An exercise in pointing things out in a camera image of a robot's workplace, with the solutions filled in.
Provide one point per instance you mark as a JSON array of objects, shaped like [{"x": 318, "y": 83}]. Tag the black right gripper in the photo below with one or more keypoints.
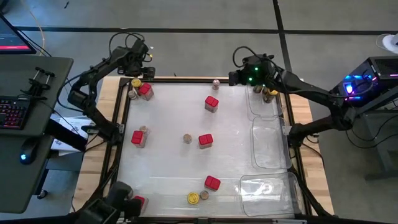
[{"x": 259, "y": 73}]

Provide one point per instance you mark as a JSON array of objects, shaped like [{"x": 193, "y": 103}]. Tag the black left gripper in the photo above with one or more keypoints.
[{"x": 130, "y": 70}]

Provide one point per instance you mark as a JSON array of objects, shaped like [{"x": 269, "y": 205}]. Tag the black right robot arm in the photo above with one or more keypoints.
[{"x": 311, "y": 91}]

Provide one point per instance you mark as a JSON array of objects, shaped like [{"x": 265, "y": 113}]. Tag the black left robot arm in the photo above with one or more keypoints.
[{"x": 96, "y": 119}]

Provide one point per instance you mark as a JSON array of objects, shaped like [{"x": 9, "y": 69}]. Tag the clear plastic tray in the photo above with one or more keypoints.
[
  {"x": 264, "y": 109},
  {"x": 267, "y": 193},
  {"x": 270, "y": 146}
]

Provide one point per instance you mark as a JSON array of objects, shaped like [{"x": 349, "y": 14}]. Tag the white printed papers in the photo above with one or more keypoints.
[{"x": 73, "y": 123}]

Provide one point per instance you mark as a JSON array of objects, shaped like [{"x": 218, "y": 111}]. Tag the black clamp stand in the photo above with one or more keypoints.
[{"x": 37, "y": 84}]

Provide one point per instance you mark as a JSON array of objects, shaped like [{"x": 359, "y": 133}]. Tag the dark computer monitor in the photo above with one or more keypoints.
[{"x": 12, "y": 37}]

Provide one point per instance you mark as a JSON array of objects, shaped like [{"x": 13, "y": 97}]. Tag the black computer with coloured lights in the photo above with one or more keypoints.
[{"x": 382, "y": 68}]

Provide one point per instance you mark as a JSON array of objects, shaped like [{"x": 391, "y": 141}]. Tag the backlit black keyboard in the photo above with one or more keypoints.
[{"x": 12, "y": 112}]

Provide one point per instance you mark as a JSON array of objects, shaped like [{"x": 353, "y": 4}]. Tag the black computer mouse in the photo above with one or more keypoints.
[{"x": 29, "y": 149}]

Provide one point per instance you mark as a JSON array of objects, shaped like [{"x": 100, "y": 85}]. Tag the white round object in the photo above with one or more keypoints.
[{"x": 391, "y": 42}]

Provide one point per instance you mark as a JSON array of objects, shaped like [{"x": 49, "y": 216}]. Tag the dark grey equipment cart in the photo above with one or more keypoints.
[{"x": 385, "y": 146}]

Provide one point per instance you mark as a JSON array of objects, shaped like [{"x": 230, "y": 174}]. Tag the black desk caster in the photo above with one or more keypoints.
[{"x": 42, "y": 194}]

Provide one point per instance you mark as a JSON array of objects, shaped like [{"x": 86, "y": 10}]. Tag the dark grey desk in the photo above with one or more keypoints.
[{"x": 18, "y": 174}]

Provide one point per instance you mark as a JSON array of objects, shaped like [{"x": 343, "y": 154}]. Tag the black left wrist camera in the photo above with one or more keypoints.
[{"x": 149, "y": 72}]

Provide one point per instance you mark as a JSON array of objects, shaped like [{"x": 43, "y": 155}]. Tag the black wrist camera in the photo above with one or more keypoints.
[
  {"x": 149, "y": 72},
  {"x": 237, "y": 78}
]

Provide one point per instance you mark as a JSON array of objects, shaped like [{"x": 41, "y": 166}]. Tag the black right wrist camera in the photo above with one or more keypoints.
[{"x": 237, "y": 78}]

